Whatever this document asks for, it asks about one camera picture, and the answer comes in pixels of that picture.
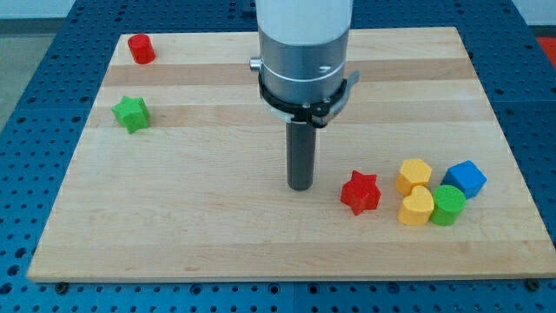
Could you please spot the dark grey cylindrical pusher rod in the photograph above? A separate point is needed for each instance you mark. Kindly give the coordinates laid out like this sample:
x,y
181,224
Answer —
x,y
301,139

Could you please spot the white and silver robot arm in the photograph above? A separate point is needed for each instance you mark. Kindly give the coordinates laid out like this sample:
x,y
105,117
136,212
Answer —
x,y
301,72

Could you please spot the red star block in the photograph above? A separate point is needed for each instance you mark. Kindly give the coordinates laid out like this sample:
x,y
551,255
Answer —
x,y
361,192

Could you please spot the yellow heart block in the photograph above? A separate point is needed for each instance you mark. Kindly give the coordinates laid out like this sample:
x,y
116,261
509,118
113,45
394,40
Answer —
x,y
417,207

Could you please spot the green star block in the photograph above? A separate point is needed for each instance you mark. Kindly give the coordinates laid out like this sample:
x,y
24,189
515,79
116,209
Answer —
x,y
131,113

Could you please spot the yellow pentagon block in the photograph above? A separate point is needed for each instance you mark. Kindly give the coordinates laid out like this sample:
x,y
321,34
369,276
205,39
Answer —
x,y
413,172

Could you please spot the light wooden board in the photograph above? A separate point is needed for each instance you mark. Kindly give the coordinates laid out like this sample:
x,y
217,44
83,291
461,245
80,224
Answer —
x,y
201,194

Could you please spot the green cylinder block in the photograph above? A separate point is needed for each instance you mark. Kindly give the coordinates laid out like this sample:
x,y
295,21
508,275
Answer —
x,y
449,202

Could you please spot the blue cube block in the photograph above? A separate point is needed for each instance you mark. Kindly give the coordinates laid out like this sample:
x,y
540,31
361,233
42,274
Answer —
x,y
466,177

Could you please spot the red cylinder block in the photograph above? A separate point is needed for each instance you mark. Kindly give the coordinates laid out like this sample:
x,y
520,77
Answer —
x,y
141,48

